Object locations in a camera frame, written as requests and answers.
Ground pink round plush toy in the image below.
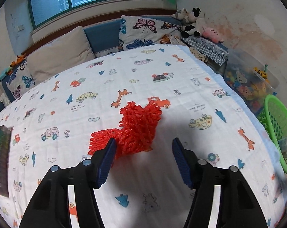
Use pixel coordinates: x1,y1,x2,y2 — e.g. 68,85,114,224
202,27,224,43

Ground dark colourful box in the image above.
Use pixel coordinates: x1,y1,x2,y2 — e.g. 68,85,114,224
0,126,11,198

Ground white cartoon print tablecloth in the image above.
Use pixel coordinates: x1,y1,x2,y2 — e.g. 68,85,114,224
0,45,287,227

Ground clear plastic toy bin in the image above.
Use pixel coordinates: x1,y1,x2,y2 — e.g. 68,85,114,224
224,49,279,115

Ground butterfly print pillow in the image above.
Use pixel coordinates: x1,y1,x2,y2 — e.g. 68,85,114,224
118,15,181,51

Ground beige crumpled clothing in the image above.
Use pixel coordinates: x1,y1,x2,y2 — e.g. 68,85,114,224
170,36,208,63

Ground blue white patterned cloth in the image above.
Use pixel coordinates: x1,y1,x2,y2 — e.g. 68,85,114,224
181,36,228,67

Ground red foam fruit net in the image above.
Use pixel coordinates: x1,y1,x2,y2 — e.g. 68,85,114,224
88,101,162,158

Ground beige cushion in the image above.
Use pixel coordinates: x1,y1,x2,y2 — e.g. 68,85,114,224
27,26,95,84

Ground black white cow plush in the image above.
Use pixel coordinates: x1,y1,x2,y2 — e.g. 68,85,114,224
172,7,207,38

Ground yellow toy excavator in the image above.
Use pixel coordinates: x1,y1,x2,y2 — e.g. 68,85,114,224
254,67,268,81

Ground green plastic trash basket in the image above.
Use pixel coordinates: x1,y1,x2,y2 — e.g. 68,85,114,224
257,95,287,174

